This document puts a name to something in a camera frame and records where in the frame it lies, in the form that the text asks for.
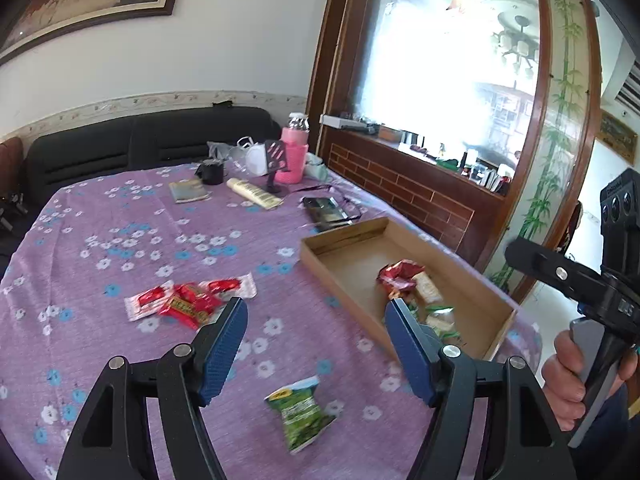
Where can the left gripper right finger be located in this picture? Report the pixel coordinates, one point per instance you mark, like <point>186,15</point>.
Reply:
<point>521,439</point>

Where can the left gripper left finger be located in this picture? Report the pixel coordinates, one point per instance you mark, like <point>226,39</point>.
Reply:
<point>111,437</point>

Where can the green white candy packet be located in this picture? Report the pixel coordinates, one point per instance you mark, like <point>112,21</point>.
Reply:
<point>440,319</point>

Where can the yellow cake snack packet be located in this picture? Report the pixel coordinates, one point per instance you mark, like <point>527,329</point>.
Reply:
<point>426,290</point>

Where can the green peas snack packet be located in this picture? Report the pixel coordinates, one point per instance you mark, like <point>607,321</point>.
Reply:
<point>302,417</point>

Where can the person's right hand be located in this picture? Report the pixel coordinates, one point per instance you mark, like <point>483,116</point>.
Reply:
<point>564,390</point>

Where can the red yellow label packet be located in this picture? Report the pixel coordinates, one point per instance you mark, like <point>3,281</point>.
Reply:
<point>190,305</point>

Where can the red white long packet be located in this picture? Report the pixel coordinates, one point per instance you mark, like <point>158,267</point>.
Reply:
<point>149,302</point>

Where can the red long snack packet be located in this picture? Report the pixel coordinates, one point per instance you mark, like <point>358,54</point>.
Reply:
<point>242,286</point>

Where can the red gold snack packet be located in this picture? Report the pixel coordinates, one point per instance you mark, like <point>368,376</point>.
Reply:
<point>397,277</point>

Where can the cardboard tray box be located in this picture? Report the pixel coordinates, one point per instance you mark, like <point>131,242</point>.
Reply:
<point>370,263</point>

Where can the small olive booklet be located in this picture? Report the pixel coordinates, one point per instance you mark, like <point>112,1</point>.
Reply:
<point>188,191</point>

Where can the cream yellow tube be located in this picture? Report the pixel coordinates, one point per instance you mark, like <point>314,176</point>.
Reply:
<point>256,195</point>

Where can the black small pot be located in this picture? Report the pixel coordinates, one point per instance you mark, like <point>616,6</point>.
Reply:
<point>211,172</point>

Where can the white face mask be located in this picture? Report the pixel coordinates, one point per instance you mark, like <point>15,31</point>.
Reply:
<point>255,156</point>

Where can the black phone stand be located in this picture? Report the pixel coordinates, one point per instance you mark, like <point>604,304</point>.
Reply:
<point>276,161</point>

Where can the black sofa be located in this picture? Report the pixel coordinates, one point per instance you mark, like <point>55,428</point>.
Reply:
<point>135,143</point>

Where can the pink sleeved water bottle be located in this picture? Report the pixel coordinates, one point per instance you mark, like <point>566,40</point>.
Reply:
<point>295,138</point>

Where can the brown armchair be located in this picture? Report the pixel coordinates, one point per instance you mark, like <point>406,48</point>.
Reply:
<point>11,161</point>

